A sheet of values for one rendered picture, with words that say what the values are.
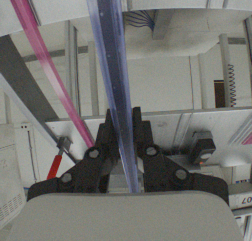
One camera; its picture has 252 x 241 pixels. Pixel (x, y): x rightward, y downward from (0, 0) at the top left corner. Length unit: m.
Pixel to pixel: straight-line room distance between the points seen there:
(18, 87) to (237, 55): 2.55
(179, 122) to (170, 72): 1.79
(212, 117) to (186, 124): 0.06
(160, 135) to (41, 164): 2.38
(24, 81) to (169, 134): 0.32
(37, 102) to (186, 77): 1.97
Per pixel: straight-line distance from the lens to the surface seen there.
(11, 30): 0.24
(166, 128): 0.33
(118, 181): 0.45
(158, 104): 1.99
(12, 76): 0.29
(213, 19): 0.72
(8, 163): 1.34
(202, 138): 0.36
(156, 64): 2.08
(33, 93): 0.33
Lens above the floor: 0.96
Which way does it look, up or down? 2 degrees up
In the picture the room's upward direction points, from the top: 176 degrees clockwise
